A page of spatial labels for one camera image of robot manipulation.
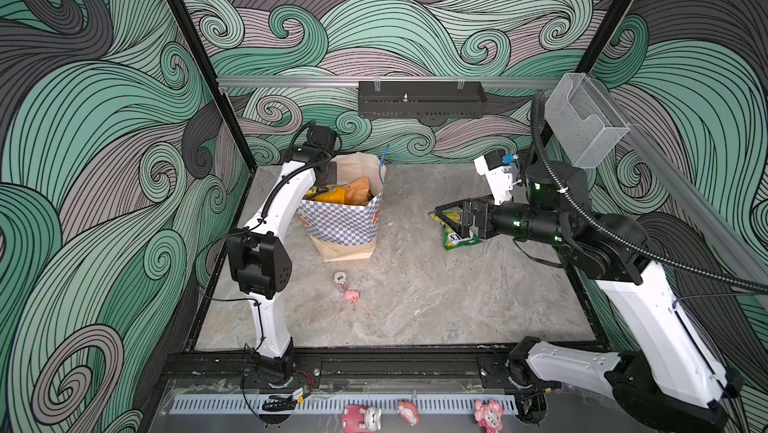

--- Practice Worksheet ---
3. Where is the grey horizontal wall rail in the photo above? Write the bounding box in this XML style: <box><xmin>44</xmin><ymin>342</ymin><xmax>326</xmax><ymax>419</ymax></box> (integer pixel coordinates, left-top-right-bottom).
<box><xmin>217</xmin><ymin>75</ymin><xmax>560</xmax><ymax>90</ymax></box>

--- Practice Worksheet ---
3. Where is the grey right wall rail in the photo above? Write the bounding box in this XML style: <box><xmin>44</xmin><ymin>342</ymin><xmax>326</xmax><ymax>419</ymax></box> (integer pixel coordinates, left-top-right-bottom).
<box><xmin>586</xmin><ymin>76</ymin><xmax>767</xmax><ymax>283</ymax></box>

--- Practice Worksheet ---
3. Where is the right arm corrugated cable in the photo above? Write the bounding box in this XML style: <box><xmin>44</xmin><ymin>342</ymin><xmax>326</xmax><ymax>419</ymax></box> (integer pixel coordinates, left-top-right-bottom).
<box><xmin>530</xmin><ymin>89</ymin><xmax>768</xmax><ymax>296</ymax></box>

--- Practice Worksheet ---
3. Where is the pink white toy left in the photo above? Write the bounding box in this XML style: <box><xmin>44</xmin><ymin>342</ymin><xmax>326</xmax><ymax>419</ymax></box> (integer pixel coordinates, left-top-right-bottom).
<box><xmin>342</xmin><ymin>405</ymin><xmax>382</xmax><ymax>433</ymax></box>

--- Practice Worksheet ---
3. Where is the clear plastic wall holder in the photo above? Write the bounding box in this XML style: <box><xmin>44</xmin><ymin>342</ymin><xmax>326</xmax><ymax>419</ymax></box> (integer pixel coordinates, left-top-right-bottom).
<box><xmin>545</xmin><ymin>73</ymin><xmax>629</xmax><ymax>169</ymax></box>

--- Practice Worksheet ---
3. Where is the green Fox's candy bag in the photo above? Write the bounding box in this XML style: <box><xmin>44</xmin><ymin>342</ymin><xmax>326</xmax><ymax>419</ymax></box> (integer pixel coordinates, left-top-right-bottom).
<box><xmin>429</xmin><ymin>207</ymin><xmax>482</xmax><ymax>251</ymax></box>

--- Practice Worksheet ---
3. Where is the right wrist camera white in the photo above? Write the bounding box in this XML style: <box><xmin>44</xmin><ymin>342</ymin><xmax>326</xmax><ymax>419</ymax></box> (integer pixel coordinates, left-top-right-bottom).
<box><xmin>474</xmin><ymin>149</ymin><xmax>519</xmax><ymax>206</ymax></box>

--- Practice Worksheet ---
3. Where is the yellow orange candy bag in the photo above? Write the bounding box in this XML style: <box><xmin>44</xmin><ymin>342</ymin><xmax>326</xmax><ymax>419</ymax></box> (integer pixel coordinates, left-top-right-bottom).
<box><xmin>304</xmin><ymin>186</ymin><xmax>346</xmax><ymax>205</ymax></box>

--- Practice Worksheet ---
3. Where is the pink toy middle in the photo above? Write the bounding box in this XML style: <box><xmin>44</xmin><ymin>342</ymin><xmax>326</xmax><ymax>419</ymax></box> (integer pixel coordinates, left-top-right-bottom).
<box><xmin>397</xmin><ymin>401</ymin><xmax>420</xmax><ymax>426</ymax></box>

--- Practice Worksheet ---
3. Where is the small pink pig toy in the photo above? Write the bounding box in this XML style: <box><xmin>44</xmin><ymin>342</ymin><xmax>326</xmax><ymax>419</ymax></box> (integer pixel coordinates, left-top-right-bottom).
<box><xmin>343</xmin><ymin>290</ymin><xmax>360</xmax><ymax>304</ymax></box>

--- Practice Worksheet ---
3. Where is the black wall tray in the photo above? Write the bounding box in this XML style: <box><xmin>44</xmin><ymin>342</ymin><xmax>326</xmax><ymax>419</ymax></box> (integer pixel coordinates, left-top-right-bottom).
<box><xmin>357</xmin><ymin>80</ymin><xmax>488</xmax><ymax>123</ymax></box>

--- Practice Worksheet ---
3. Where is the small patterned cylinder toy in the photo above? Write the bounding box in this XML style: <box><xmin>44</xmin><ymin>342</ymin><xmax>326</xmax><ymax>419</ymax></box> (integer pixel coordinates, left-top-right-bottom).
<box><xmin>333</xmin><ymin>272</ymin><xmax>348</xmax><ymax>291</ymax></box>

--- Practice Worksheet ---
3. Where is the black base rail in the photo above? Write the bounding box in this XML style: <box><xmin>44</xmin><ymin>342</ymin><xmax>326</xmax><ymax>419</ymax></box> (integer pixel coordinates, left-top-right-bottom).
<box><xmin>164</xmin><ymin>345</ymin><xmax>637</xmax><ymax>392</ymax></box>

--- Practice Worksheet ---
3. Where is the blue checkered paper bag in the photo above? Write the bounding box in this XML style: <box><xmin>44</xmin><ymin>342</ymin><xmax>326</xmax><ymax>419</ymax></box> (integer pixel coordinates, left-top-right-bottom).
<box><xmin>297</xmin><ymin>153</ymin><xmax>386</xmax><ymax>262</ymax></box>

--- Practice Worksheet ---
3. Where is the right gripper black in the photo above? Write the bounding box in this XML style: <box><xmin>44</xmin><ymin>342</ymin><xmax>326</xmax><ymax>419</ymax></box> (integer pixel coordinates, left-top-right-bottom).
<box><xmin>442</xmin><ymin>188</ymin><xmax>582</xmax><ymax>250</ymax></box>

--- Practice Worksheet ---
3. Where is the orange snack pouch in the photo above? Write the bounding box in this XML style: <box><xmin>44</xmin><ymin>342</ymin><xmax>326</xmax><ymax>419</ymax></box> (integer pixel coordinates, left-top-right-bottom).
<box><xmin>342</xmin><ymin>177</ymin><xmax>373</xmax><ymax>206</ymax></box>

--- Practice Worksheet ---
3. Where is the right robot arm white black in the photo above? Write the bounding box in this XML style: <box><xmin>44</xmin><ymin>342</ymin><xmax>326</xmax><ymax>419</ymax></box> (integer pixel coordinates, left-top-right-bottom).
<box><xmin>435</xmin><ymin>152</ymin><xmax>742</xmax><ymax>432</ymax></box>

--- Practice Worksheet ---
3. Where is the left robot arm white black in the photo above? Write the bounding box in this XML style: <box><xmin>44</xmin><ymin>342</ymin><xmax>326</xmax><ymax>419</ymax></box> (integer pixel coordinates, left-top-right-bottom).
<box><xmin>225</xmin><ymin>121</ymin><xmax>338</xmax><ymax>380</ymax></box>

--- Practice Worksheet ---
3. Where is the pink bear toy right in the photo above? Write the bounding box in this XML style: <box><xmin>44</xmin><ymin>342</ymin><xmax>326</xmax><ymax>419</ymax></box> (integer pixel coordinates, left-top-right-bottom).
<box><xmin>474</xmin><ymin>399</ymin><xmax>504</xmax><ymax>433</ymax></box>

